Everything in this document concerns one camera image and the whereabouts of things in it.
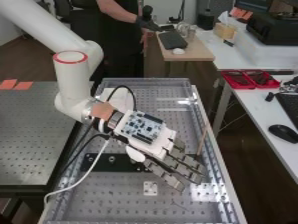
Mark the black printer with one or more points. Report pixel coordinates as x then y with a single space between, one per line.
274 28

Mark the person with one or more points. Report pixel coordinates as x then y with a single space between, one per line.
114 36

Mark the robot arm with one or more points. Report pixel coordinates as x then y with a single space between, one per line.
66 73

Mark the black keyboard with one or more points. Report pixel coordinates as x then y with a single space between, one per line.
171 39
290 108

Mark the white computer mouse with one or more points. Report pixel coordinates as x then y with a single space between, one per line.
178 51

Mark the clear box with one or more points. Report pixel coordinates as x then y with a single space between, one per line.
133 206

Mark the wooden desk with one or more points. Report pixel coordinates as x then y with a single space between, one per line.
194 51

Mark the black computer mouse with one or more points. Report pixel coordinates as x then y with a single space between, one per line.
283 133

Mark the white desk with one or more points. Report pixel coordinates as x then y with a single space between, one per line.
266 116
239 53

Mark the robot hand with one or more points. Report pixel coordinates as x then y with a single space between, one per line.
153 136

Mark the orange sticky note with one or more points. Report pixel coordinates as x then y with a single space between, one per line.
22 85
6 84

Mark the black plate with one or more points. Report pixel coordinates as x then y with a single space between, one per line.
104 162

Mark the small white box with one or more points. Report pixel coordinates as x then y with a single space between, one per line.
149 188

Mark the red tray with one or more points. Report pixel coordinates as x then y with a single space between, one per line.
237 80
265 78

